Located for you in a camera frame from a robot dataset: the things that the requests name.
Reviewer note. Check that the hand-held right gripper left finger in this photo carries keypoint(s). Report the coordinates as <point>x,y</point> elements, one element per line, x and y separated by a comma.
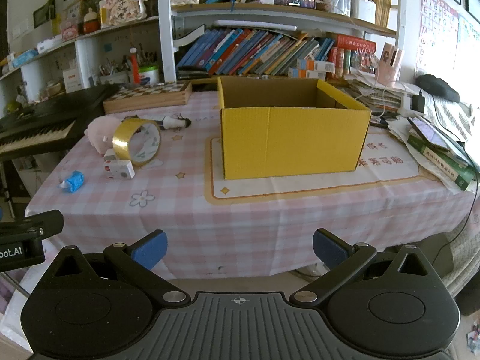
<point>150,251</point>

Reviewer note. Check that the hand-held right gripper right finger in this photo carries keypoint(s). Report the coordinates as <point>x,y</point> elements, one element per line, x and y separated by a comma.
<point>330,248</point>

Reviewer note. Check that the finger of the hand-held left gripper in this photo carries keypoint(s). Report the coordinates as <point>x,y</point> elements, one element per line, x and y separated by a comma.
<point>33,225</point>

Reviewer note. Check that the pink plush toy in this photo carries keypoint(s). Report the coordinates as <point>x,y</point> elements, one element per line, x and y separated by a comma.
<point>99,133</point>

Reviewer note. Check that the yellow cardboard box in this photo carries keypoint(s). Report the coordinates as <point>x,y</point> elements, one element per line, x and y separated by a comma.
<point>288,142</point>

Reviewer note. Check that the pink checkered tablecloth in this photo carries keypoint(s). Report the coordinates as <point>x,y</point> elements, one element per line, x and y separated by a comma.
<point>180,210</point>

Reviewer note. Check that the blue crumpled wrapper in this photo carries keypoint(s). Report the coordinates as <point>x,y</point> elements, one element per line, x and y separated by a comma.
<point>75,180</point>

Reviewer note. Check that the white placemat orange border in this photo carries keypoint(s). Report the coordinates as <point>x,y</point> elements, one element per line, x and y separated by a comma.
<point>318,185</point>

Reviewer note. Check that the black electronic keyboard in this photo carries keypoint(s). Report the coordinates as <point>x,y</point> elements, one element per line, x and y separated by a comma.
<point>48,120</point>

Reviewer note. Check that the gold tape roll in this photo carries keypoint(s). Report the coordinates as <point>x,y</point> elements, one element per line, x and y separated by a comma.
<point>122,140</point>

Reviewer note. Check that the green thick book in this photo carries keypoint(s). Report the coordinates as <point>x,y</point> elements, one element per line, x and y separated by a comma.
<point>442,163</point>

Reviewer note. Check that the white box red label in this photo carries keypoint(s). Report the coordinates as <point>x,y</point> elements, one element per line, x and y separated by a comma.
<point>71,80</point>

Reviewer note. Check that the smartphone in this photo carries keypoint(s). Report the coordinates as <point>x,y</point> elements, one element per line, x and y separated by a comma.
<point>427,130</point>

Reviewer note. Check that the wooden chess board box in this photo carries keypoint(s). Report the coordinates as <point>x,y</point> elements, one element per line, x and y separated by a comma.
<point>146,97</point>

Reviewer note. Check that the stack of papers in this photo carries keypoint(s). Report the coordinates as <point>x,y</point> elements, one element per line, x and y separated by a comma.
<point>371,95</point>

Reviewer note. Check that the white power strip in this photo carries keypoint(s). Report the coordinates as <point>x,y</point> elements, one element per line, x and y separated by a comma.
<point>407,101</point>

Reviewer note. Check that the brush pen holder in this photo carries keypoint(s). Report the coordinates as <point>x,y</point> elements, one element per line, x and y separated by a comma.
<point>112,73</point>

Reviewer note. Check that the black power adapter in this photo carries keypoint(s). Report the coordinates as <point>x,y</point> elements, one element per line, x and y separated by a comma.
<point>419,102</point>

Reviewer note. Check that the green lid jar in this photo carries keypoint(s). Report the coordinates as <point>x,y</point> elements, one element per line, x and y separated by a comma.
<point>148,75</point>

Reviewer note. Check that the small orange white box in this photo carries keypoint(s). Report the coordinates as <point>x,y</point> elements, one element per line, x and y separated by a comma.
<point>305,63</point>
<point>300,73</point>

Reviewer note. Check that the white tissue packet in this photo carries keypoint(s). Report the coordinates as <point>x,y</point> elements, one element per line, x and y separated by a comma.
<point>48,45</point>

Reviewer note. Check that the orange red bottle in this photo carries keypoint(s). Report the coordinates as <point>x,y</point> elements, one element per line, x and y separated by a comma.
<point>132,65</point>

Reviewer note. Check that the black rounded object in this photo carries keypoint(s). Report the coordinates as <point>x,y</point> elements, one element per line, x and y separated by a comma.
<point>438,87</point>

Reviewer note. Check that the red thick book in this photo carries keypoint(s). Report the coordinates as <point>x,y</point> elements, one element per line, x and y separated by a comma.
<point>354,43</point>

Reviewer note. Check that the row of leaning books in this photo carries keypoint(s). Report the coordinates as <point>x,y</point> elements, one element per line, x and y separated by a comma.
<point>247,50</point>

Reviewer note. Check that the white bookshelf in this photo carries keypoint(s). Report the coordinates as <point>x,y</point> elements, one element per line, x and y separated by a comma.
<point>167,26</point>

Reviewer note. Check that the white pen holder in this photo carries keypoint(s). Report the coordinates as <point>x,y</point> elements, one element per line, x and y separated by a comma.
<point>362,9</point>

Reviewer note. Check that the white wall shelf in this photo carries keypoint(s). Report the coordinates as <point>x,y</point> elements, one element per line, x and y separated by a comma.
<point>82,39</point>

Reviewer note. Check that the dark picture frame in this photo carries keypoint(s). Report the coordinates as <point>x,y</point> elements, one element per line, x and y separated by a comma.
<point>44,13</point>

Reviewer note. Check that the alphabet wall poster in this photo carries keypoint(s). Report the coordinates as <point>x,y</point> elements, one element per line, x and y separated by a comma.
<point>437,26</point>

